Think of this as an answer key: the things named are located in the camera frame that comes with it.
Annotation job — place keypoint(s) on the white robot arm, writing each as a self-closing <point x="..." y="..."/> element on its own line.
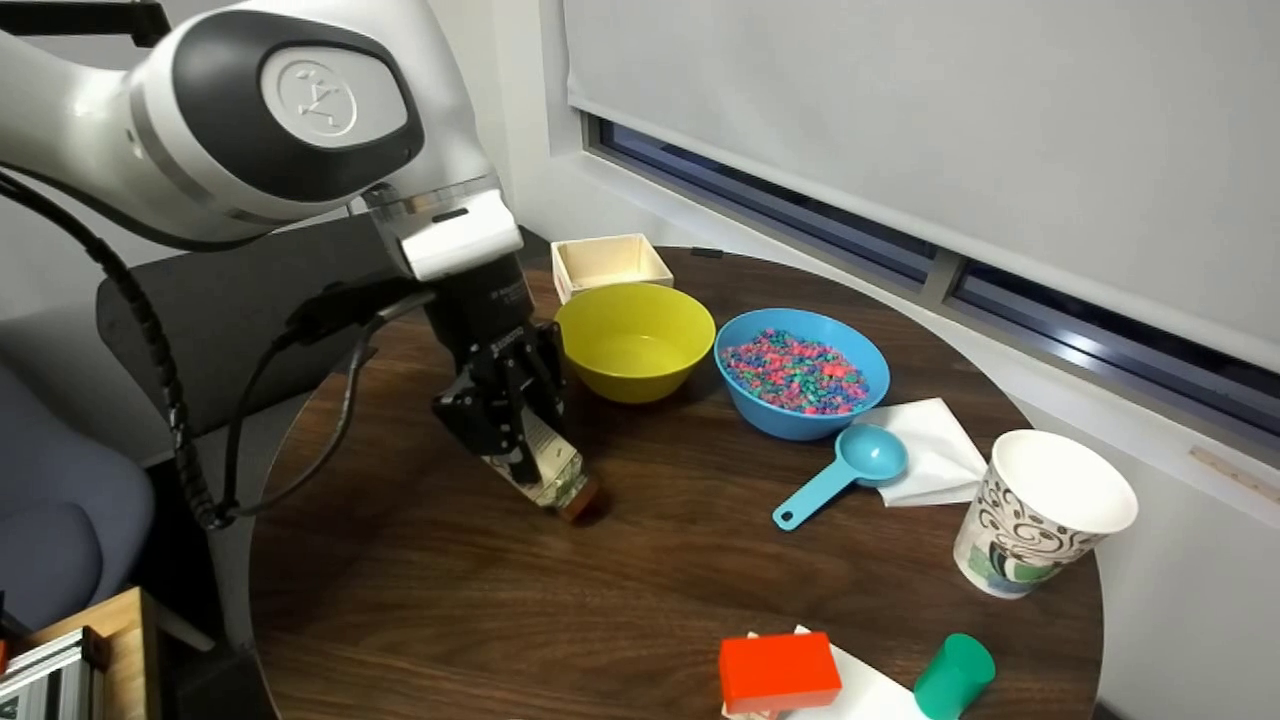
<point x="276" y="108"/>

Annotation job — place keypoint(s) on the green cylinder block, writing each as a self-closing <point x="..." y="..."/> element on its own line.
<point x="955" y="678"/>

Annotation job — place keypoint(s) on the wooden equipment cart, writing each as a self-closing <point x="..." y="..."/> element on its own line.
<point x="92" y="666"/>

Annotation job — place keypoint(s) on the patterned paper cup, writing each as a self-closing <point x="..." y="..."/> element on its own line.
<point x="1041" y="506"/>

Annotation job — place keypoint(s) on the blue bowl of beads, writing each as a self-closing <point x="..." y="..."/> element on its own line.
<point x="796" y="372"/>

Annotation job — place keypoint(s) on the brown-lidded glass spice jar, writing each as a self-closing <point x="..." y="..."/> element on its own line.
<point x="548" y="470"/>

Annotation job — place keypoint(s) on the white napkin under scoop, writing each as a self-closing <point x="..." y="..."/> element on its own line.
<point x="942" y="457"/>

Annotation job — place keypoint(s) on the teal measuring scoop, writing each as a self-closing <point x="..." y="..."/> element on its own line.
<point x="863" y="457"/>

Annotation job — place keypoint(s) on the white wooden box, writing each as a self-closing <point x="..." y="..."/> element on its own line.
<point x="596" y="260"/>

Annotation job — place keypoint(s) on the orange block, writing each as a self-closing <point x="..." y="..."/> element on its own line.
<point x="779" y="675"/>

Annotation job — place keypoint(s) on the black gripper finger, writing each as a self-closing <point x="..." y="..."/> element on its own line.
<point x="478" y="422"/>
<point x="545" y="382"/>

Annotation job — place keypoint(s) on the grey office chair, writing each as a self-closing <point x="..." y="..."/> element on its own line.
<point x="72" y="512"/>

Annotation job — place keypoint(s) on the white folded napkin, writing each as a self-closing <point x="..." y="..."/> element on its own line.
<point x="863" y="699"/>

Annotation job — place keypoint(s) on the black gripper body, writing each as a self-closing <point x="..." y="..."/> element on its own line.
<point x="487" y="355"/>

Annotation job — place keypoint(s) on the round wooden table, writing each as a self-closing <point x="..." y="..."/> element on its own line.
<point x="404" y="581"/>

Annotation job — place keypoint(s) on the white roller blind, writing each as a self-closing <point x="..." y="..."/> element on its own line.
<point x="1114" y="148"/>

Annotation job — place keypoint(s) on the yellow plastic bowl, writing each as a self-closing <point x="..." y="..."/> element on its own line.
<point x="635" y="342"/>

